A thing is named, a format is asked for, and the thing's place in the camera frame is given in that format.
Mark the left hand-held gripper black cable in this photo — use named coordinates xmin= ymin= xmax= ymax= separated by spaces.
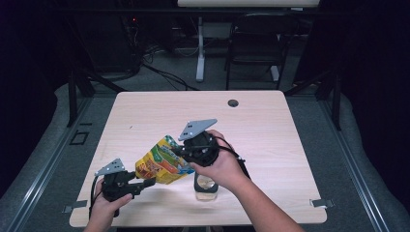
xmin=89 ymin=175 xmax=104 ymax=220

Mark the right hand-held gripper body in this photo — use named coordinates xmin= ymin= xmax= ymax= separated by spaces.
xmin=178 ymin=118 xmax=221 ymax=168

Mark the black metal frame post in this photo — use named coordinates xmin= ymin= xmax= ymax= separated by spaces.
xmin=66 ymin=69 xmax=78 ymax=128

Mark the grey tape strip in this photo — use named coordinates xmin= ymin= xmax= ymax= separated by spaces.
xmin=309 ymin=198 xmax=336 ymax=209
xmin=62 ymin=199 xmax=89 ymax=215

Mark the grey metal floor rail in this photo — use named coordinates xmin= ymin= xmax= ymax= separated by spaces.
xmin=6 ymin=96 xmax=95 ymax=232
xmin=318 ymin=96 xmax=392 ymax=232

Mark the black metal frame brace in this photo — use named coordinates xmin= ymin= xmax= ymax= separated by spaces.
xmin=85 ymin=69 xmax=127 ymax=94
xmin=283 ymin=71 xmax=335 ymax=98

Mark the black horizontal frame bar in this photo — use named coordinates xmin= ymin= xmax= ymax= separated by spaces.
xmin=57 ymin=7 xmax=323 ymax=15

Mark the hand-held gripper black cable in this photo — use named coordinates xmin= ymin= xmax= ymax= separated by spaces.
xmin=214 ymin=136 xmax=251 ymax=180
xmin=89 ymin=175 xmax=104 ymax=220

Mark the yellow snack pouch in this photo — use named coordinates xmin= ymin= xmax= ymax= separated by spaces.
xmin=134 ymin=134 xmax=196 ymax=186

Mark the bundle of black cables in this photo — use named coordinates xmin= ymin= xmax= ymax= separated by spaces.
xmin=124 ymin=18 xmax=162 ymax=73

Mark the dark equipment with red light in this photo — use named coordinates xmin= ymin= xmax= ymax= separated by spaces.
xmin=120 ymin=14 xmax=143 ymax=66

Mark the white desk top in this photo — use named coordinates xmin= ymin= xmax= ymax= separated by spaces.
xmin=177 ymin=0 xmax=321 ymax=9

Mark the person's right hand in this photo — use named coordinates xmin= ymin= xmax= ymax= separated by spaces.
xmin=190 ymin=129 xmax=249 ymax=193

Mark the black folding chair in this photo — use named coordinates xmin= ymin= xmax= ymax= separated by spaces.
xmin=224 ymin=13 xmax=300 ymax=92

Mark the person's left hand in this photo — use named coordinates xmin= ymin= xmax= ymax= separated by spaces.
xmin=87 ymin=179 xmax=133 ymax=227

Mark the black floor cable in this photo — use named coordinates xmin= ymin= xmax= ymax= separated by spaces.
xmin=141 ymin=62 xmax=200 ymax=92

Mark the white desk leg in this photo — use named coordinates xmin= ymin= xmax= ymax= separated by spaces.
xmin=195 ymin=15 xmax=207 ymax=83

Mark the black tape floor rectangle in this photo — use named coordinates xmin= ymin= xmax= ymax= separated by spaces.
xmin=69 ymin=130 xmax=91 ymax=146

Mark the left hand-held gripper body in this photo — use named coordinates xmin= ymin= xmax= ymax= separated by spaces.
xmin=95 ymin=158 xmax=135 ymax=203

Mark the right hand-held gripper black cable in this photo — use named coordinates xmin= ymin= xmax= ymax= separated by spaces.
xmin=214 ymin=136 xmax=251 ymax=180

